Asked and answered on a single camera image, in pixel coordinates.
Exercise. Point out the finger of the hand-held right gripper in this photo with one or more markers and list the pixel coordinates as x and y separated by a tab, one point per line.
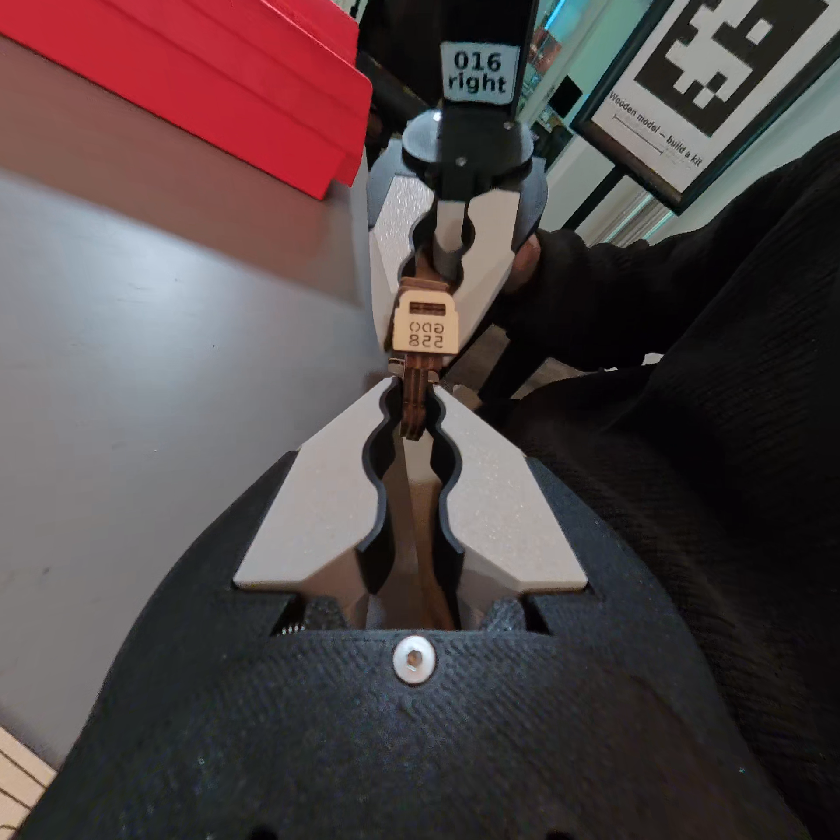
495	243
394	223

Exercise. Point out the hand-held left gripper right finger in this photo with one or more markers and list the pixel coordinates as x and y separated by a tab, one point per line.
518	518

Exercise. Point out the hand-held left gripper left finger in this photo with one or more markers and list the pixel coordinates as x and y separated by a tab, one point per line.
308	518

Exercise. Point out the small wooden puzzle model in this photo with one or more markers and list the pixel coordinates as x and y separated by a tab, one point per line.
423	328

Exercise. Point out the person's right forearm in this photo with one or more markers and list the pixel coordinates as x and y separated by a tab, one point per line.
604	295

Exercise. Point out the person's right hand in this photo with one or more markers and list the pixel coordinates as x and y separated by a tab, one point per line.
527	262

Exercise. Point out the person's black sweater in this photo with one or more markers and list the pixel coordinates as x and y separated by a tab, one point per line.
722	525

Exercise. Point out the black framed marker sign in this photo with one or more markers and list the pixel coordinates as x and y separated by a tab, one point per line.
689	131

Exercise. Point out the red plastic bin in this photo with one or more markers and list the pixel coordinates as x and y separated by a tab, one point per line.
197	79

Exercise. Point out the cut-out wooden puzzle sheet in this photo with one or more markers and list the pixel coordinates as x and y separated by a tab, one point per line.
16	787

